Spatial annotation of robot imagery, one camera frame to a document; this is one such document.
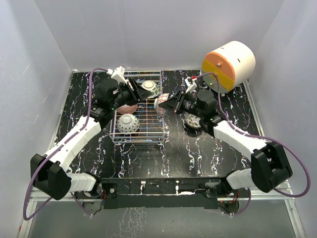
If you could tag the white wire dish rack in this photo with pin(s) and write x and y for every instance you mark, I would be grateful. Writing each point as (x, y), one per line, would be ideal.
(151, 125)

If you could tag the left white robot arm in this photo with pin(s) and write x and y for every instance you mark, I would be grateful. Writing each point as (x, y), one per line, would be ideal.
(49, 171)

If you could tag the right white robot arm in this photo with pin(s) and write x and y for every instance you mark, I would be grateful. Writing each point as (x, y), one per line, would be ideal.
(269, 163)

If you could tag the green spotted white bowl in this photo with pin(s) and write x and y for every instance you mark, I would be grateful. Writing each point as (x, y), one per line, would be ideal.
(152, 87)

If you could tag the round pastel drawer cabinet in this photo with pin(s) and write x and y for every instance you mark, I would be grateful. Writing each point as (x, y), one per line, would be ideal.
(233, 63)

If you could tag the pink patterned bowl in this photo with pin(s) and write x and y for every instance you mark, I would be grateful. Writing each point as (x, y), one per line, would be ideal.
(126, 109)

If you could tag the red lattice white bowl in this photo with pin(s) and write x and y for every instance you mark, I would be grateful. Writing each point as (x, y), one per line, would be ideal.
(159, 110)

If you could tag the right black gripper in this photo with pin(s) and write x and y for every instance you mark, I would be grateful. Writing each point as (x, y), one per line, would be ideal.
(175, 103)

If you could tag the black dotted white bowl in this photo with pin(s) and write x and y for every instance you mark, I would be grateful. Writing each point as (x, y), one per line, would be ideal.
(128, 123)

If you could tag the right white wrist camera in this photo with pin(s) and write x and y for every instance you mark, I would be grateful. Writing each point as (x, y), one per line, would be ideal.
(191, 84)

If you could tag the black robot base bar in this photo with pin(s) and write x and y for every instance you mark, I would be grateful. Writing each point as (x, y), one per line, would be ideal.
(114, 193)

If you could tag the brown leaf pattern bowl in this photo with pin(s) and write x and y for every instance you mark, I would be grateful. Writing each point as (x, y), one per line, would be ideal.
(192, 120)

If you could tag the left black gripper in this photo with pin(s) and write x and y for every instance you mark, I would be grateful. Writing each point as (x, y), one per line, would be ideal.
(136, 93)

